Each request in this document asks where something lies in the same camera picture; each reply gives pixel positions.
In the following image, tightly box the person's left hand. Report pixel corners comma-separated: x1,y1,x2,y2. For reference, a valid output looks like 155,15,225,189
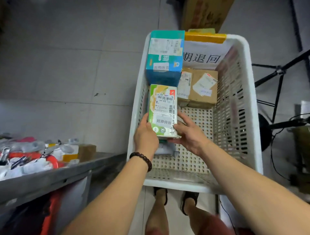
133,112,160,160

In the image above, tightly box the person's right hand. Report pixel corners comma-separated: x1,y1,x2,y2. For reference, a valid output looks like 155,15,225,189
167,110,211,157

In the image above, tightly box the brown box labelled 0227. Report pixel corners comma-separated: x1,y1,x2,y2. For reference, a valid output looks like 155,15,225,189
188,69,218,109

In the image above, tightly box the taped brown parcel long label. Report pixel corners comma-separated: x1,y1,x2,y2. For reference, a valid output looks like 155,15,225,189
177,67,194,107

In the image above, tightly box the blue cardboard box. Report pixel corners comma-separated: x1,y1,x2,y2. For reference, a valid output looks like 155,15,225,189
145,30,186,87

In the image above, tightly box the white plastic basket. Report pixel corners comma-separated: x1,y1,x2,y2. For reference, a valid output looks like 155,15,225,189
126,33,264,194

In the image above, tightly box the person's right forearm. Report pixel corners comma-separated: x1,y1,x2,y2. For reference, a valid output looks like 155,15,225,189
200,143,310,235

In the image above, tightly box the person's left forearm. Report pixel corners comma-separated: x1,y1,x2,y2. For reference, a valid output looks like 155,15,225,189
62,157,150,235

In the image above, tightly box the person's black shoe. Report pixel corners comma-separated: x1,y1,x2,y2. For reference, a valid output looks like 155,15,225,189
181,191,200,216
153,187,168,206

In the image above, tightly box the open brown cardboard box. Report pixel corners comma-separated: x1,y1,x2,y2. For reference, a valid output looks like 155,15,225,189
78,144,97,162

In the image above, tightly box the person's red trouser leg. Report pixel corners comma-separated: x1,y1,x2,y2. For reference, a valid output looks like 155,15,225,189
145,225,168,235
208,215,229,235

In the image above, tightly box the black standing fan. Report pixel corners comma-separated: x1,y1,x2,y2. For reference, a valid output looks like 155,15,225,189
258,113,310,152

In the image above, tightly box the white flat board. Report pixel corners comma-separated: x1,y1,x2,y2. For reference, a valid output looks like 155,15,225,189
219,195,245,230

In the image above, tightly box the white paper sign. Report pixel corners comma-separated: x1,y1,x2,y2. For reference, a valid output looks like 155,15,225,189
183,40,231,71

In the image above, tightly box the red plastic tray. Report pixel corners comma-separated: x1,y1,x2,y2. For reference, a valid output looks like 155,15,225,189
7,151,61,235

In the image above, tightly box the yellow tape piece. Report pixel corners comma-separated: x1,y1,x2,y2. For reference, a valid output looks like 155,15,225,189
184,31,227,44

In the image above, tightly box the olive brown box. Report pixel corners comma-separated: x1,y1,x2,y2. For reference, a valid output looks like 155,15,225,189
294,127,310,175

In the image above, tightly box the small green and white box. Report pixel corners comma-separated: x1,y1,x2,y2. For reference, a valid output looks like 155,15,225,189
188,28,216,34

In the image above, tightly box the black tripod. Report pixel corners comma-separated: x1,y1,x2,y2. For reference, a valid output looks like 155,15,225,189
252,49,310,123

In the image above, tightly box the tall printed floor carton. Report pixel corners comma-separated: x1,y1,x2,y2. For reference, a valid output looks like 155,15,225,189
181,0,235,33

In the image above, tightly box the dark bead bracelet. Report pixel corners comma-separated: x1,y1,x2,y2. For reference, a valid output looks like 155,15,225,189
129,152,153,173

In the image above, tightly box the grey metal rack frame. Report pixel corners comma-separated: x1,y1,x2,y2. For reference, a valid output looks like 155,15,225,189
0,152,126,235

